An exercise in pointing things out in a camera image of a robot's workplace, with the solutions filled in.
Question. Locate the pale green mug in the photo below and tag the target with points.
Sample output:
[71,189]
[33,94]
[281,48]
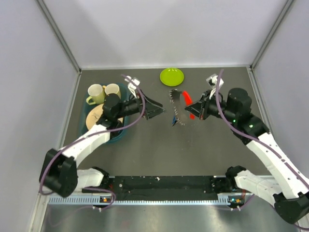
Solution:
[96,94]

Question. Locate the lime green plate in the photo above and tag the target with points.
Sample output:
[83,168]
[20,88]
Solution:
[171,77]

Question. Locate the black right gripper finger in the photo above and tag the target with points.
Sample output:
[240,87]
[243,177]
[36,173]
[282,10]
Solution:
[195,111]
[198,105]

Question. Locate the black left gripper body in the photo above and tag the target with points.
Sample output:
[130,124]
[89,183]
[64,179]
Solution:
[132,106]

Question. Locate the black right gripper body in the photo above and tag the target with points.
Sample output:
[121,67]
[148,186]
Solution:
[210,106]

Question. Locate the teal plastic basin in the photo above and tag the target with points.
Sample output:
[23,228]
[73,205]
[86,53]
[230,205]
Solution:
[112,116]

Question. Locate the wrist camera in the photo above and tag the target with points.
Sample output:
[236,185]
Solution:
[133,83]
[212,81]

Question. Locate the aluminium frame rail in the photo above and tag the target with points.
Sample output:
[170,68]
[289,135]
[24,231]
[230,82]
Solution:
[243,180]

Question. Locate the grey slotted cable duct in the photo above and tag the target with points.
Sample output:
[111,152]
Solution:
[105,200]

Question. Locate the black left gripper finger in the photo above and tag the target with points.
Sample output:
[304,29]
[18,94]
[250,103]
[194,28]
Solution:
[151,113]
[151,104]

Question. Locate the patterned wooden plate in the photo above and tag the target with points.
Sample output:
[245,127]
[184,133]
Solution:
[94,116]

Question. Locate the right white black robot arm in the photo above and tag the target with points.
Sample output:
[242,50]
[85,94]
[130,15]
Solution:
[289,195]

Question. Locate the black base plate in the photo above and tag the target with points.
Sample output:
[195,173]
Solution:
[207,184]

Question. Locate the red-handled metal key holder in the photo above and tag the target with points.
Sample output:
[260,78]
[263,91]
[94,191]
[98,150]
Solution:
[181,99]

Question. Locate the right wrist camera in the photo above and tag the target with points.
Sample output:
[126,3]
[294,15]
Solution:
[212,81]

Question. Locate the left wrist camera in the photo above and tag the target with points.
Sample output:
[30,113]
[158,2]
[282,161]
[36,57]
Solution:
[133,83]

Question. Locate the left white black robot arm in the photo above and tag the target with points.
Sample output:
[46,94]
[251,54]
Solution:
[60,171]

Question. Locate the mustard yellow mug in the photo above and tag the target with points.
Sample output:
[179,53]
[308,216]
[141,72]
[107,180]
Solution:
[112,89]

